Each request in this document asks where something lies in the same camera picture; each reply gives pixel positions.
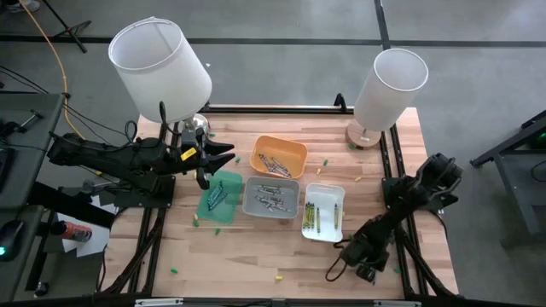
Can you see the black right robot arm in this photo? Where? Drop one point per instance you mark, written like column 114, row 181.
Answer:
column 422, row 183

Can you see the black tripod stand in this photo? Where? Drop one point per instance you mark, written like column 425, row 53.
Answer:
column 68, row 30

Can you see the white paper towel roll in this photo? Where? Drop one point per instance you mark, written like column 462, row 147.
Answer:
column 392, row 89

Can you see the black table clamp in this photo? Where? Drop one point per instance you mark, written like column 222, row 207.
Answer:
column 340, row 103

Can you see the small black cap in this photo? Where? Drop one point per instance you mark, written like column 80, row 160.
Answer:
column 41, row 290

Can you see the white paper sheets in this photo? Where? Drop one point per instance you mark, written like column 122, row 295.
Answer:
column 96, row 243

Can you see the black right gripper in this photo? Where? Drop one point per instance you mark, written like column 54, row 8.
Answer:
column 367, row 256

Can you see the grey side desk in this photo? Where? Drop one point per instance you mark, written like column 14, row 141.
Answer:
column 30, row 170

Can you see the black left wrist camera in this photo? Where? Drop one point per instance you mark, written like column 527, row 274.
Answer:
column 189, row 137

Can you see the person's shoe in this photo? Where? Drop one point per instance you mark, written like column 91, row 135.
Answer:
column 23, row 5

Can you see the black computer mouse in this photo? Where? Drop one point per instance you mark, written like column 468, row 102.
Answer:
column 10, row 239

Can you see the grey plastic bin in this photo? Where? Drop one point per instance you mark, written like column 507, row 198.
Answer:
column 273, row 215

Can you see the black box with green light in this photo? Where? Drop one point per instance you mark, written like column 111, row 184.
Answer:
column 539, row 136

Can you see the orange plastic bin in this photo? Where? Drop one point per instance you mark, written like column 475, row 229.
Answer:
column 294, row 151

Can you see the silver metal bracket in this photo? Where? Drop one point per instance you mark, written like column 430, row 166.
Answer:
column 158, row 302
column 396, row 303

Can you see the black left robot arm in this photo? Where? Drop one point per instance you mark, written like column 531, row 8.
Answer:
column 106, row 158

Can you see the black hand tool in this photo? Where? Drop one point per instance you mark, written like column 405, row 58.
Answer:
column 32, row 117

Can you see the yellow tape tag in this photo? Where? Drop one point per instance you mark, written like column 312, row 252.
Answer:
column 188, row 154

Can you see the green translucent plastic bin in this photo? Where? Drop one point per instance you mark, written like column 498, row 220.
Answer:
column 232, row 200

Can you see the white plastic bin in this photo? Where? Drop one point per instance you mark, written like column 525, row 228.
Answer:
column 326, row 213

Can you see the orange spray can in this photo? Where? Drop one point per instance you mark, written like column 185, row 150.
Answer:
column 74, row 232

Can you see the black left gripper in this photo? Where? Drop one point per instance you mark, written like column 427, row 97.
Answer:
column 201, row 170

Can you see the grey metal side stand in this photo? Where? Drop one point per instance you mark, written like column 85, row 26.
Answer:
column 519, row 200

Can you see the white-shade lamp, silver base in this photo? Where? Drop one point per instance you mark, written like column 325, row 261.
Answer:
column 158, row 68

